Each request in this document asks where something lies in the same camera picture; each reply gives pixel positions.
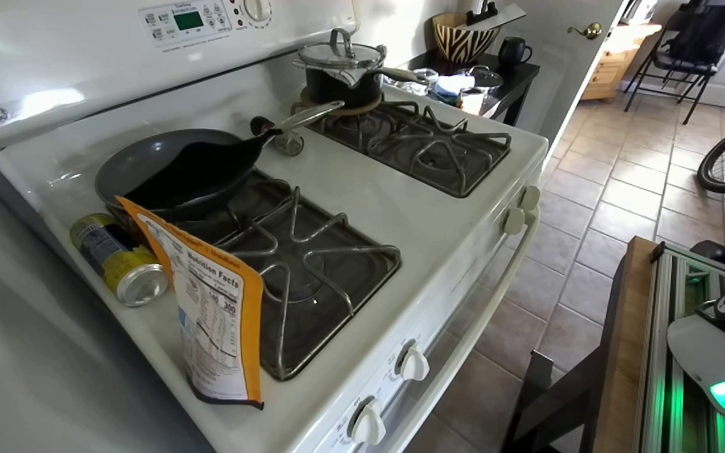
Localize black cooking pot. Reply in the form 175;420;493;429
297;64;422;111

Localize white gas stove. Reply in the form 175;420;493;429
0;0;551;453

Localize black cast-iron stove grate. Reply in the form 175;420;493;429
156;171;406;384
304;99;513;201

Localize small grey metal cap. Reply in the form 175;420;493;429
272;131;308;160

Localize white stove knob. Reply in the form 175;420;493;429
394;338;433;385
517;185;545;213
349;395;389;448
498;206;529;236

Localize orange food pouch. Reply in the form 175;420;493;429
113;195;268;411

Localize black frying pan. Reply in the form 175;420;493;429
94;99;349;221

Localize black side table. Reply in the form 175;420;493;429
408;51;545;129

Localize zebra pattern basket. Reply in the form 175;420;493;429
428;10;503;65

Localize black mug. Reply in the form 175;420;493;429
496;35;537;77

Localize yellow spray can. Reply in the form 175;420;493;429
72;213;171;309

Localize white oven timer dial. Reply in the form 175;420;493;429
243;0;274;25

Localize white door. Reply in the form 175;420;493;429
508;0;627;145

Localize black stand leg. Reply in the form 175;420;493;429
498;347;610;453

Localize wooden board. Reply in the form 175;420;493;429
593;234;662;453

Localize brass door knob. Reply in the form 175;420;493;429
569;20;608;43

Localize black folding chair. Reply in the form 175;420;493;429
622;0;725;126

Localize white oven door handle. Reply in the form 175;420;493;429
376;209;545;443

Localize aluminium frame cart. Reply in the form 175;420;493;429
641;248;725;453

